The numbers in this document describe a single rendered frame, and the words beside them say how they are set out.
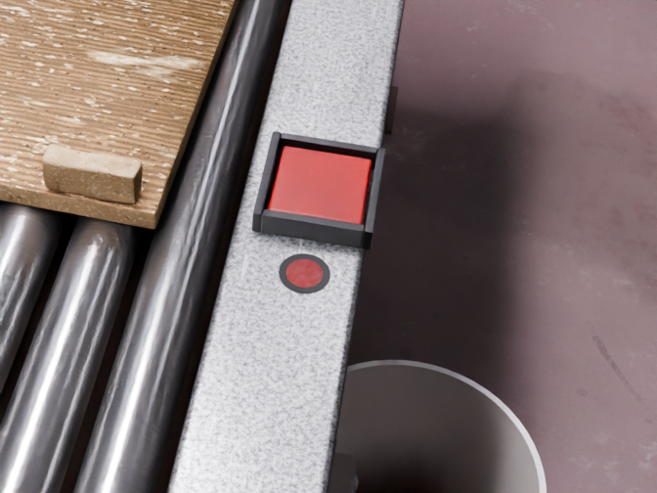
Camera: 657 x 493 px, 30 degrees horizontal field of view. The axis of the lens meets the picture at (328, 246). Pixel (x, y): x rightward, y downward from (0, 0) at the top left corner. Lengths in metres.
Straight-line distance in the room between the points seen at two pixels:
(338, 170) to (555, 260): 1.27
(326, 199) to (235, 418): 0.17
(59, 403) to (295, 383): 0.13
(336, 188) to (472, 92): 1.52
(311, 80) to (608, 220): 1.30
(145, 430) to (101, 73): 0.27
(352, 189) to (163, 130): 0.13
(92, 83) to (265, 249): 0.17
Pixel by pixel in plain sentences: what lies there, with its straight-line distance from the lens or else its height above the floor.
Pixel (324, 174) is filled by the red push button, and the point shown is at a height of 0.93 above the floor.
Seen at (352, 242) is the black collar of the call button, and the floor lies 0.92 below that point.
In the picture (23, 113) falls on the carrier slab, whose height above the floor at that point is 0.94.
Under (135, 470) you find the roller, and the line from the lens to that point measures 0.67.
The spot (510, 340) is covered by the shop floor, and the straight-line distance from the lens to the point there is 1.92.
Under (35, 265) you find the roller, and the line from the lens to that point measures 0.77.
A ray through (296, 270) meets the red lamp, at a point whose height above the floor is 0.92.
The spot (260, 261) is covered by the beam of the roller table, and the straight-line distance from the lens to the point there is 0.76.
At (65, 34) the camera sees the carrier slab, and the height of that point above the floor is 0.94.
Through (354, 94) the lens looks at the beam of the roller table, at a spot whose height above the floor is 0.92.
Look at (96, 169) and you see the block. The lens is 0.75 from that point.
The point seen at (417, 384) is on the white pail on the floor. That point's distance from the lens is 1.42.
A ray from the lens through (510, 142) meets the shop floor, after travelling 2.21.
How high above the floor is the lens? 1.49
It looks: 49 degrees down
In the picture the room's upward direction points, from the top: 7 degrees clockwise
